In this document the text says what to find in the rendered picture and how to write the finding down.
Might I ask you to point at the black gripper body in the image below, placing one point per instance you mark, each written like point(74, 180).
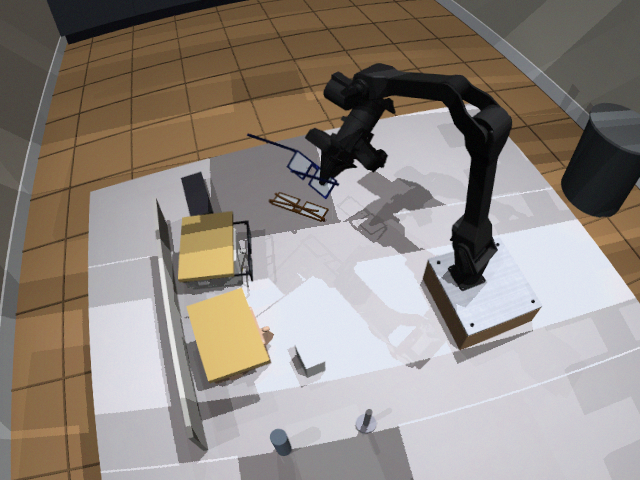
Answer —
point(336, 144)

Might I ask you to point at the dark blue-grey cylinder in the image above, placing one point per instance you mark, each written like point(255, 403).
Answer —
point(280, 442)

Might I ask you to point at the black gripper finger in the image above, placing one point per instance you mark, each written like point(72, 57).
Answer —
point(340, 169)
point(329, 164)

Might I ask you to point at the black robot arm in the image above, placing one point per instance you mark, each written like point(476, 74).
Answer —
point(485, 134)

